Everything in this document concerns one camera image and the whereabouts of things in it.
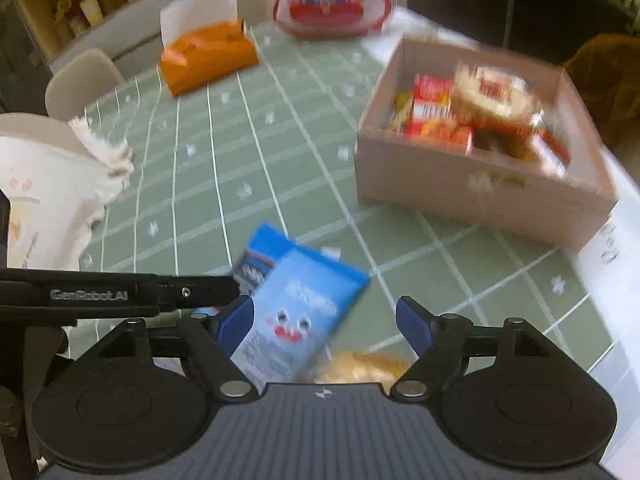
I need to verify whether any green grid tablecloth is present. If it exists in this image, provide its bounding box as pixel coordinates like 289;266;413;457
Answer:
64;19;640;461

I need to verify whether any orange tissue box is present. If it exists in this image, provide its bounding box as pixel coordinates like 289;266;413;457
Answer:
158;21;259;98

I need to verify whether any yellow cracker snack packet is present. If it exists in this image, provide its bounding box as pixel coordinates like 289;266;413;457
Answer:
388;91;413;132

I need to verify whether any white canvas tote bag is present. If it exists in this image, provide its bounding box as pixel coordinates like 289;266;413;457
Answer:
1;113;134;271

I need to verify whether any blue white snack packet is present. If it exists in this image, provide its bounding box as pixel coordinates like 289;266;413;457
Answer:
232;222;370;390

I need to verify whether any red snack packet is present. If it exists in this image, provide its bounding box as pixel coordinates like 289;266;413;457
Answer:
405;75;473;154

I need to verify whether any round rice cracker packet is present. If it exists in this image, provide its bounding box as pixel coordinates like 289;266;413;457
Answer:
450;63;544;136

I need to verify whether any golden round cake packet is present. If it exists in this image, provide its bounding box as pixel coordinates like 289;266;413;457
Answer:
316;350;410;391

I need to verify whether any pink cardboard box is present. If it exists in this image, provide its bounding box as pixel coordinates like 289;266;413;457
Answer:
355;37;617;249

